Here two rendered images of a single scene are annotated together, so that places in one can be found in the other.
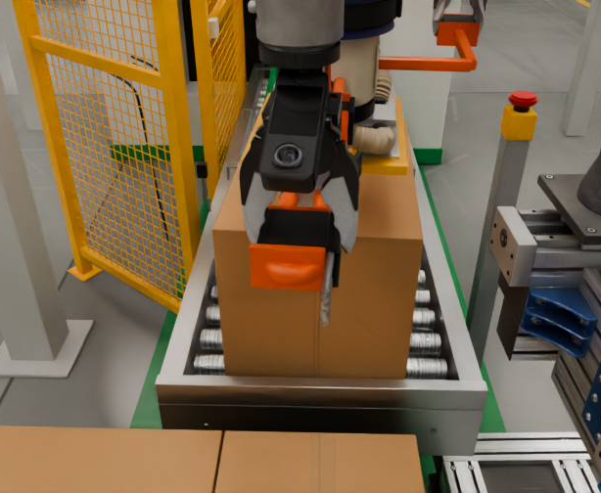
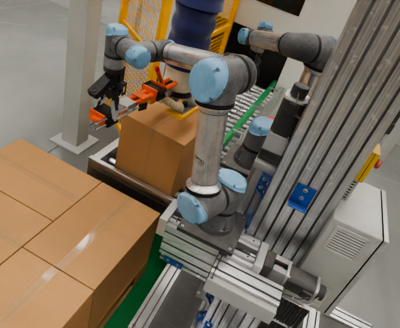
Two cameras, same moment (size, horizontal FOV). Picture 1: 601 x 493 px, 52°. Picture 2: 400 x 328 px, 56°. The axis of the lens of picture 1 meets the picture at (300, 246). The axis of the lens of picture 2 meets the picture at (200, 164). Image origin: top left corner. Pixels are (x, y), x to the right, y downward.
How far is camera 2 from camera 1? 1.02 m
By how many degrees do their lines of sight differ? 10
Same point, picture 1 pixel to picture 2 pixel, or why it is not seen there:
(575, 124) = not seen: hidden behind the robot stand
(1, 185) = (82, 71)
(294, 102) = (103, 79)
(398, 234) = (178, 140)
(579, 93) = (384, 144)
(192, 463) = (85, 185)
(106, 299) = (109, 135)
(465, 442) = not seen: hidden behind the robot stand
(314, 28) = (111, 65)
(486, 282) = not seen: hidden behind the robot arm
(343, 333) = (154, 168)
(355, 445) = (139, 205)
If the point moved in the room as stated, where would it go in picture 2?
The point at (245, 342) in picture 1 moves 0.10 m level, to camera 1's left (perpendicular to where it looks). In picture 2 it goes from (123, 157) to (109, 150)
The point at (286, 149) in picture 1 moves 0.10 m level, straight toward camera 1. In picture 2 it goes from (94, 87) to (77, 97)
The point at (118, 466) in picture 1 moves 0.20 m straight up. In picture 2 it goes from (64, 174) to (65, 146)
